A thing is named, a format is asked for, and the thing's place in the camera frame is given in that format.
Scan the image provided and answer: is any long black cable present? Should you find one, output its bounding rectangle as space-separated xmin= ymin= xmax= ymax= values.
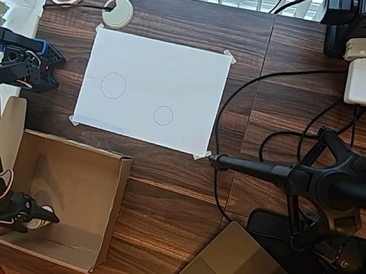
xmin=198 ymin=51 xmax=350 ymax=238

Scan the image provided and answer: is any white jar with silver lid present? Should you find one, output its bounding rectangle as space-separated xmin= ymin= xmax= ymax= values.
xmin=25 ymin=202 xmax=55 ymax=234

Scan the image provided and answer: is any thin black cable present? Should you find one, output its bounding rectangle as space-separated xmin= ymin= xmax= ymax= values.
xmin=42 ymin=0 xmax=115 ymax=21

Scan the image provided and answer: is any white paper sheet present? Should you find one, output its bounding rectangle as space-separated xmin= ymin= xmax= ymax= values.
xmin=70 ymin=24 xmax=234 ymax=159

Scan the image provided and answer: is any black mouse pad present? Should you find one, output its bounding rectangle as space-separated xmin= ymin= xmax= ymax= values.
xmin=241 ymin=206 xmax=366 ymax=274

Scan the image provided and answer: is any black computer mouse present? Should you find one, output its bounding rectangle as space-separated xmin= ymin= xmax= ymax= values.
xmin=328 ymin=238 xmax=366 ymax=274

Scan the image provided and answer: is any small white plug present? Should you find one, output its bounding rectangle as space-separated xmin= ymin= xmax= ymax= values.
xmin=342 ymin=33 xmax=366 ymax=65

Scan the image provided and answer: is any looped black cable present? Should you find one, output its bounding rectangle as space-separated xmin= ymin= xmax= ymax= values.
xmin=257 ymin=89 xmax=362 ymax=177

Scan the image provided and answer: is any round white cable grommet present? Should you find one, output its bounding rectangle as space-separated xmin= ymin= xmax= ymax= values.
xmin=99 ymin=0 xmax=136 ymax=31

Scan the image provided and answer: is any black tripod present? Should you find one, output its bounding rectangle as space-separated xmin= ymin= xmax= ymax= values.
xmin=194 ymin=109 xmax=366 ymax=263

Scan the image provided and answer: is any open cardboard box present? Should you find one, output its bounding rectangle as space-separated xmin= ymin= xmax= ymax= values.
xmin=0 ymin=93 xmax=141 ymax=274

